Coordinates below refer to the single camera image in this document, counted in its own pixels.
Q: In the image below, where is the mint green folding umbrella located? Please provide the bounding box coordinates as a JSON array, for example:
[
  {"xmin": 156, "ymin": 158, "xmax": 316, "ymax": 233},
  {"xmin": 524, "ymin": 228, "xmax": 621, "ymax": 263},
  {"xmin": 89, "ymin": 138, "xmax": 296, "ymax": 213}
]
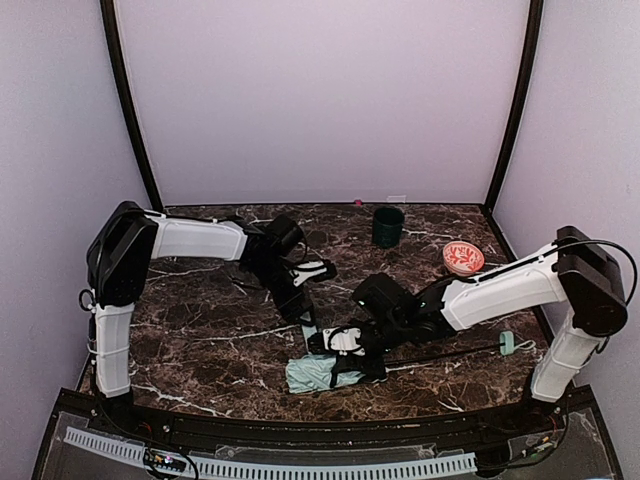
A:
[{"xmin": 285, "ymin": 330, "xmax": 537, "ymax": 394}]

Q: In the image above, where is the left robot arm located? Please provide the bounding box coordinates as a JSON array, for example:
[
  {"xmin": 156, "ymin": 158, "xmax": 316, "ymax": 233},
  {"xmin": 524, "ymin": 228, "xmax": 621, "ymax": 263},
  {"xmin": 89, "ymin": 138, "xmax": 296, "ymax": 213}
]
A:
[{"xmin": 78, "ymin": 201, "xmax": 315, "ymax": 398}]

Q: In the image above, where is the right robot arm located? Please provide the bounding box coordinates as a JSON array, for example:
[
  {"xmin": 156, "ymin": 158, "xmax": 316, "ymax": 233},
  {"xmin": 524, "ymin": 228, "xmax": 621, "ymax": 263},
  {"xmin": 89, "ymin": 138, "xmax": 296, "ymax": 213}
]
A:
[{"xmin": 317, "ymin": 226, "xmax": 636, "ymax": 403}]

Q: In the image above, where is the black cylindrical cup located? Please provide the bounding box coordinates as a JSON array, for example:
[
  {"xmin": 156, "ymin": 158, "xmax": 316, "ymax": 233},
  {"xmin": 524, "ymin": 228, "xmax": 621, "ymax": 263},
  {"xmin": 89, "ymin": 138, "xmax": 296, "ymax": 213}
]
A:
[{"xmin": 372, "ymin": 207, "xmax": 405, "ymax": 249}]

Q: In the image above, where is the red white patterned bowl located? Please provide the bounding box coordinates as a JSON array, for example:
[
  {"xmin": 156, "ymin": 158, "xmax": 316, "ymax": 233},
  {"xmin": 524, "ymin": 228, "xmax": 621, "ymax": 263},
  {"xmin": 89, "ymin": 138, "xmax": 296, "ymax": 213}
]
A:
[{"xmin": 442, "ymin": 241, "xmax": 485, "ymax": 277}]

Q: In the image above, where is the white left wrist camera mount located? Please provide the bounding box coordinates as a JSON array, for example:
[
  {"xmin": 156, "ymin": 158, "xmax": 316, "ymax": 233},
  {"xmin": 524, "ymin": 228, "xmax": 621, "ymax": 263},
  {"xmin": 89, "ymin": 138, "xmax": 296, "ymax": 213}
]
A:
[{"xmin": 289, "ymin": 260, "xmax": 337, "ymax": 287}]

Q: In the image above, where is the grey slotted cable duct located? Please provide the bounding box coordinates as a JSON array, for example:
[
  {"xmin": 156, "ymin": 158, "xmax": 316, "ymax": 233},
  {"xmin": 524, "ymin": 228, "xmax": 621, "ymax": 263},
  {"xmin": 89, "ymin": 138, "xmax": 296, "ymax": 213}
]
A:
[{"xmin": 62, "ymin": 427, "xmax": 477, "ymax": 479}]

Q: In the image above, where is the black curved front rail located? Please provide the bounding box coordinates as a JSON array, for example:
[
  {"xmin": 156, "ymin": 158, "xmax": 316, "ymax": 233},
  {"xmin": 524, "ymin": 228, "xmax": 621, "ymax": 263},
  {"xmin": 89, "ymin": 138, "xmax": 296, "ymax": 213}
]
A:
[{"xmin": 76, "ymin": 395, "xmax": 567, "ymax": 451}]

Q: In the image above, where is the left black frame post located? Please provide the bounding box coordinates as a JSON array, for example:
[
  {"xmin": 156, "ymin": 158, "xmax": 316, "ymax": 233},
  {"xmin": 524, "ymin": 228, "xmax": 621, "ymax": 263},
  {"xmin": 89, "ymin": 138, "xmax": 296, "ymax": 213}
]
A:
[{"xmin": 99, "ymin": 0, "xmax": 164, "ymax": 211}]

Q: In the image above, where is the black frame post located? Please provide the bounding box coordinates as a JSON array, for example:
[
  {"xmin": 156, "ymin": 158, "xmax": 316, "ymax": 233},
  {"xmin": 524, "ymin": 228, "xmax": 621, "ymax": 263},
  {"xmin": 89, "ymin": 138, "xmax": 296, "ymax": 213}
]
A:
[
  {"xmin": 483, "ymin": 0, "xmax": 544, "ymax": 214},
  {"xmin": 99, "ymin": 0, "xmax": 164, "ymax": 211}
]

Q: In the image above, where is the right black frame post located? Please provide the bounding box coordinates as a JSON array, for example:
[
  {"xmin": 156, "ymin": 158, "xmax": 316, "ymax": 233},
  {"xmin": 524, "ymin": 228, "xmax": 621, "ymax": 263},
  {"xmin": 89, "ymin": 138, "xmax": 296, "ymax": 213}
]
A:
[{"xmin": 483, "ymin": 0, "xmax": 544, "ymax": 214}]

